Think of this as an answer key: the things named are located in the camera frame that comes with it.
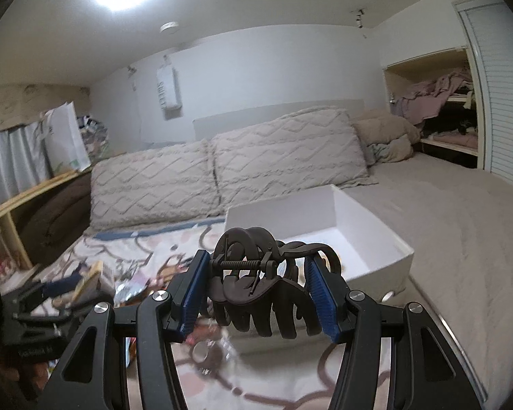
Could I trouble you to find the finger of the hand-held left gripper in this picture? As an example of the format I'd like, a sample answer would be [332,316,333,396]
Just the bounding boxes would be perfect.
[38,277,84,300]
[13,297,82,323]

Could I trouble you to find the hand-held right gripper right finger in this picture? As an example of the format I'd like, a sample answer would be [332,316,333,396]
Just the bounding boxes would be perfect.
[303,254,484,410]

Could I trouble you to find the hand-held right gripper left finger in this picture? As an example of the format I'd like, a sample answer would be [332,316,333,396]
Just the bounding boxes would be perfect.
[36,250,210,410]

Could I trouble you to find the dark brown hair claw clip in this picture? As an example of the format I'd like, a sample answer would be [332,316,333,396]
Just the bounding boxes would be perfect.
[205,225,347,340]

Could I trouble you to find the white cardboard box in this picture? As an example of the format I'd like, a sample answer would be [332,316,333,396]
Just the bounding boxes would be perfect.
[224,184,413,353]

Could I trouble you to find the brown cloth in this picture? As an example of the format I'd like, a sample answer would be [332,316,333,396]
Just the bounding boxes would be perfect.
[15,173,92,265]

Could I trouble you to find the cartoon printed blanket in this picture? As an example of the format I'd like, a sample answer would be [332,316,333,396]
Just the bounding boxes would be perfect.
[26,218,411,410]

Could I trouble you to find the wooden rack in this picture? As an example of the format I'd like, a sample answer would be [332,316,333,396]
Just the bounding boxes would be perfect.
[0,168,90,270]

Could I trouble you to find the beige zigzag textured pillow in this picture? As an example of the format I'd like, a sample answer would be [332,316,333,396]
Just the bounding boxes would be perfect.
[90,139,223,231]
[209,108,379,216]

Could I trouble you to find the grey curtain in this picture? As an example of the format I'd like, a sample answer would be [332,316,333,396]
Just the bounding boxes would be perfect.
[0,122,52,212]

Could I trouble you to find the white paper bag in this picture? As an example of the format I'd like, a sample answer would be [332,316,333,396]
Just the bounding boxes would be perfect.
[43,101,91,172]

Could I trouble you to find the cluttered storage pile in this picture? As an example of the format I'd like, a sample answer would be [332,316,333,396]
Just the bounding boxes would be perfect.
[79,115,112,163]

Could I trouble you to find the pale blue cloth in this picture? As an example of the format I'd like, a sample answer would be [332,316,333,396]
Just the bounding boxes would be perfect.
[367,142,396,164]

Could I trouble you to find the beige plush blanket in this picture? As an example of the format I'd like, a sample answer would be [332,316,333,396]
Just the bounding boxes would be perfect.
[351,109,422,165]

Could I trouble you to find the pile of dark clothes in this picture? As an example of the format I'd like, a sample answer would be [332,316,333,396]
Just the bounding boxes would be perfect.
[423,115,477,136]

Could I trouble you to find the pile of pink clothes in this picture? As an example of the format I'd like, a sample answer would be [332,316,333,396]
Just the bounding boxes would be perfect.
[391,66,475,126]

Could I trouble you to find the white louvered door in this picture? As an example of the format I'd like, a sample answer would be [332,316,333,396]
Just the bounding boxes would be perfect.
[453,0,513,193]

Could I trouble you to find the white hanging wall pouch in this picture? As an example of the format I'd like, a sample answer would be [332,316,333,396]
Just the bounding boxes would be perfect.
[156,55,184,112]

